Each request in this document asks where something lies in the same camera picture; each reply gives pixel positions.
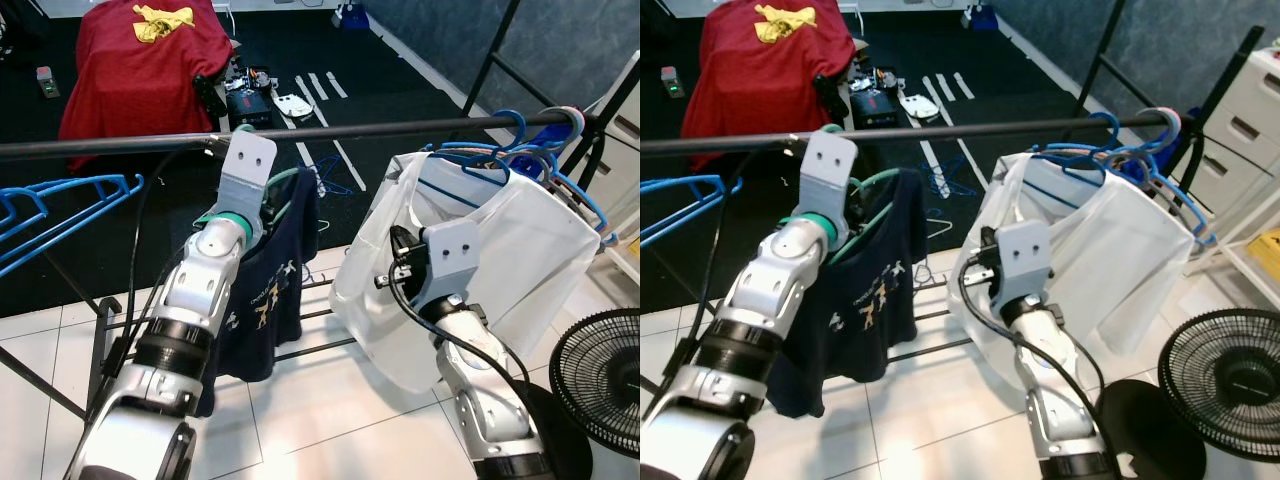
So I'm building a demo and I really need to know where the navy blue shirt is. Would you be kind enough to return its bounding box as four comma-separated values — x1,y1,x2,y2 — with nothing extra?
195,166,323,419
772,166,933,421

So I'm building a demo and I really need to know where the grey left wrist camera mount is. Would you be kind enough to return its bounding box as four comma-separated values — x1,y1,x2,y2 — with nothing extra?
213,130,279,233
797,130,860,226

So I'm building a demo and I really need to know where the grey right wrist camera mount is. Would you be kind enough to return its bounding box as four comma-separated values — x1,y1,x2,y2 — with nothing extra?
418,220,482,306
988,220,1053,306

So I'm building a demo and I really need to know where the white drawer cabinet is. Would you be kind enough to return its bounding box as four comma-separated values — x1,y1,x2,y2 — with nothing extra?
598,50,641,261
1190,45,1280,216

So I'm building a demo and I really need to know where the blue plastic hanger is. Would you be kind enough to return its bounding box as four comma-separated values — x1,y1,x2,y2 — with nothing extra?
640,174,728,249
0,172,145,281
420,107,618,249
1030,108,1218,249

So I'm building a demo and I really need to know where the blue wire hanger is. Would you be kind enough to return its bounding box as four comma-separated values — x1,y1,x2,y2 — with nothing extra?
923,154,978,201
298,154,354,202

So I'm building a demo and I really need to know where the white shirt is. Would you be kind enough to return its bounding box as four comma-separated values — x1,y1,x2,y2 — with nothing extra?
328,148,607,396
943,148,1199,363

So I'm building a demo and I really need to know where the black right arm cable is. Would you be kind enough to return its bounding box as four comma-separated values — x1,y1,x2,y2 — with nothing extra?
958,262,1111,431
386,265,536,421

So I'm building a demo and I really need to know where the black floor fan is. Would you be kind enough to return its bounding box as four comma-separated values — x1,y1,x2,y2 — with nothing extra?
520,307,641,480
1095,307,1280,480

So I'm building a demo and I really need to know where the red cloth with yellow print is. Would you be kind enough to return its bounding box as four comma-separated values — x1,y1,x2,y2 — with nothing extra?
680,0,867,173
57,0,237,173

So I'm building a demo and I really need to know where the black equipment box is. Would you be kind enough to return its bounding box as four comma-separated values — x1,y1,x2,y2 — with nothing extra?
848,60,903,129
222,55,277,129

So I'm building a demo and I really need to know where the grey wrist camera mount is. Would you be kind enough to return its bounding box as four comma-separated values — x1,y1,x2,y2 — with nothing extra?
418,220,482,306
988,220,1053,306
213,130,279,233
797,130,860,226

